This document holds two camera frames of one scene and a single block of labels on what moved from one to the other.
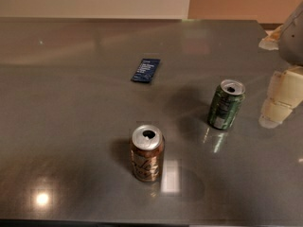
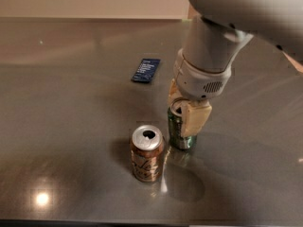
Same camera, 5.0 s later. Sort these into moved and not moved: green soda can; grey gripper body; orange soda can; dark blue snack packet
Moved: grey gripper body; green soda can
Not moved: dark blue snack packet; orange soda can
